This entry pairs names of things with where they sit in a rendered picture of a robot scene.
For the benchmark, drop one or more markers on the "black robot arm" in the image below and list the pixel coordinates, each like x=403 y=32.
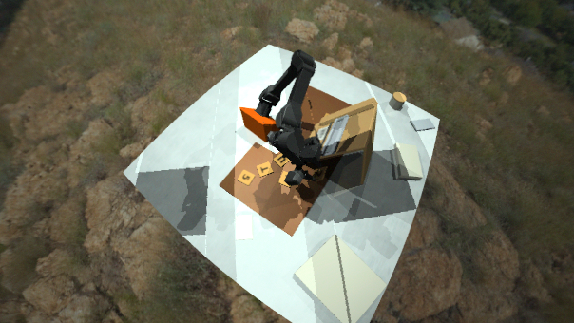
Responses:
x=302 y=68

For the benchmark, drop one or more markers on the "grey cylinder with orange top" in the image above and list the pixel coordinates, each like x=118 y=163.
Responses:
x=397 y=100

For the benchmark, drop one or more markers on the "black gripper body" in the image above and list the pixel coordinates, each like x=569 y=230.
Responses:
x=295 y=177

